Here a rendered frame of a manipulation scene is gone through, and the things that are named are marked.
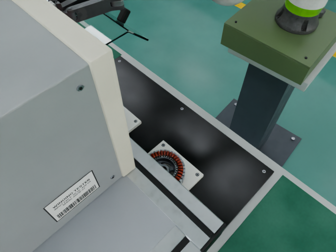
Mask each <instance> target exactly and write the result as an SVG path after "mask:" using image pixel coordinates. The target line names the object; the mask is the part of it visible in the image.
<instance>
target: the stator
mask: <svg viewBox="0 0 336 252"><path fill-rule="evenodd" d="M149 155H150V156H151V157H152V158H153V159H154V160H156V161H157V162H158V163H159V164H160V165H161V166H162V167H163V168H165V169H166V170H167V171H168V172H169V173H171V171H174V174H173V177H174V178H175V179H176V180H178V181H179V182H180V183H181V184H182V183H183V181H184V178H185V171H186V170H185V164H184V161H183V160H182V158H181V157H180V156H179V155H178V154H176V153H175V152H173V151H170V150H166V149H164V150H162V149H160V151H159V150H157V151H153V153H152V152H151V153H150V154H149ZM162 163H164V164H162ZM166 164H168V165H170V166H171V167H168V166H167V165H166Z"/></svg>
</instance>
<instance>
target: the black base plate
mask: <svg viewBox="0 0 336 252"><path fill-rule="evenodd" d="M114 63H115V68H116V73H117V78H118V83H119V88H120V93H121V98H122V103H123V106H124V107H125V108H126V109H127V110H129V111H130V112H131V113H132V114H133V115H134V116H136V117H137V118H138V119H139V120H140V121H141V124H140V125H139V126H138V127H136V128H135V129H134V130H132V131H131V132H130V133H129V137H130V138H131V139H132V140H134V141H135V142H136V143H137V144H138V145H139V146H140V147H141V148H142V149H143V150H145V151H146V152H147V153H149V152H150V151H151V150H152V149H154V148H155V147H156V146H157V145H158V144H159V143H161V142H162V141H165V142H166V143H167V144H168V145H170V146H171V147H172V148H173V149H174V150H175V151H177V152H178V153H179V154H180V155H181V156H182V157H184V158H185V159H186V160H187V161H188V162H189V163H191V164H192V165H193V166H194V167H195V168H196V169H198V170H199V171H200V172H201V173H202V174H203V177H202V178H201V179H200V180H199V181H198V182H197V183H196V184H195V185H194V186H193V187H192V188H191V189H190V190H189V191H190V192H191V193H192V194H193V195H194V196H195V197H196V198H197V199H198V200H199V201H201V202H202V203H203V204H204V205H205V206H206V207H207V208H208V209H209V210H210V211H212V212H213V213H214V214H215V215H216V216H217V217H218V218H219V219H220V220H221V221H223V222H224V223H225V224H226V226H225V228H224V230H225V229H226V228H227V227H228V225H229V224H230V223H231V222H232V221H233V220H234V218H235V217H236V216H237V215H238V214H239V213H240V212H241V210H242V209H243V208H244V207H245V206H246V205H247V203H248V202H249V201H250V200H251V199H252V198H253V197H254V195H255V194H256V193H257V192H258V191H259V190H260V189H261V187H262V186H263V185H264V184H265V183H266V182H267V180H268V179H269V178H270V177H271V176H272V175H273V173H274V171H273V170H272V169H270V168H269V167H268V166H266V165H265V164H264V163H262V162H261V161H260V160H258V159H257V158H256V157H254V156H253V155H252V154H250V153H249V152H248V151H246V150H245V149H244V148H242V147H241V146H240V145H238V144H237V143H236V142H234V141H233V140H232V139H230V138H229V137H228V136H226V135H225V134H224V133H223V132H221V131H220V130H219V129H217V128H216V127H215V126H213V125H212V124H211V123H209V122H208V121H207V120H205V119H204V118H203V117H201V116H200V115H199V114H197V113H196V112H195V111H193V110H192V109H191V108H189V107H188V106H187V105H185V104H184V103H183V102H181V101H180V100H179V99H177V98H176V97H175V96H173V95H172V94H171V93H169V92H168V91H167V90H165V89H164V88H163V87H161V86H160V85H159V84H157V83H156V82H155V81H153V80H152V79H151V78H149V77H148V76H147V75H145V74H144V73H143V72H141V71H140V70H139V69H137V68H136V67H135V66H133V65H132V64H131V63H129V62H128V61H127V60H125V59H124V58H123V57H121V56H119V57H117V58H116V59H114ZM224 230H223V231H224Z"/></svg>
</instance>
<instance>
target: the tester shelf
mask: <svg viewBox="0 0 336 252"><path fill-rule="evenodd" d="M129 138H130V137H129ZM130 143H131V148H132V153H133V158H134V163H135V169H133V170H132V171H131V172H129V173H128V174H127V175H126V176H124V177H123V176H122V177H121V178H119V179H118V180H117V181H116V182H115V183H113V184H112V185H111V186H110V187H109V188H107V189H106V190H105V191H104V192H103V193H102V194H100V195H99V196H98V197H97V198H96V199H94V200H93V201H92V202H91V203H90V204H88V205H87V206H86V207H85V208H84V209H83V210H81V211H80V212H79V213H78V214H77V215H75V216H74V217H73V218H72V219H71V220H69V221H68V222H67V223H66V224H65V225H64V226H62V227H61V228H60V229H59V230H58V231H56V232H55V233H54V234H53V235H52V236H50V237H49V238H48V239H47V240H46V241H45V242H43V243H42V244H41V245H40V246H39V247H37V248H36V249H35V250H34V251H33V252H207V250H208V249H209V248H210V247H211V246H212V245H213V244H214V242H215V241H216V240H217V239H218V238H219V237H220V235H221V234H222V232H223V230H224V229H225V227H226V224H225V223H224V222H223V221H222V220H220V219H219V218H218V217H217V216H216V215H215V214H214V213H213V212H212V211H211V210H209V209H208V208H207V207H206V206H205V205H204V204H203V203H202V202H201V201H200V200H198V199H197V198H196V197H195V196H194V195H193V194H192V193H191V192H190V191H189V190H187V189H186V188H185V187H184V186H183V185H182V184H181V183H180V182H179V181H178V180H176V179H175V178H174V177H173V176H172V175H171V174H170V173H169V172H168V171H167V170H165V169H164V168H163V167H162V166H161V165H160V164H159V163H158V162H157V161H156V160H154V159H153V158H152V157H151V156H150V155H149V154H148V153H147V152H146V151H145V150H143V149H142V148H141V147H140V146H139V145H138V144H137V143H136V142H135V141H134V140H132V139H131V138H130Z"/></svg>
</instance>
